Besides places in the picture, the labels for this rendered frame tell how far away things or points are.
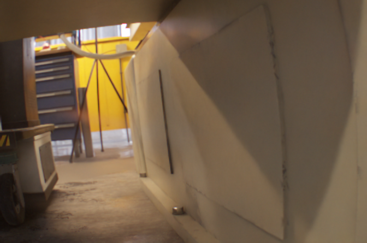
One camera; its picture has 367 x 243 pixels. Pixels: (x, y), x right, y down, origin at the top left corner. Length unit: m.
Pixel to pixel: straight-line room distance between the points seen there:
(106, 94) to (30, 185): 3.02
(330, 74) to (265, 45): 0.12
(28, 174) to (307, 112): 1.04
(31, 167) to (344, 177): 1.08
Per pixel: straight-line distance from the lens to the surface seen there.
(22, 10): 0.81
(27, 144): 1.23
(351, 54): 0.30
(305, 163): 0.39
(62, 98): 3.02
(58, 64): 3.05
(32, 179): 1.25
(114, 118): 4.16
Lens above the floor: 0.34
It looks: 1 degrees up
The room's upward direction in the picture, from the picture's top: 7 degrees counter-clockwise
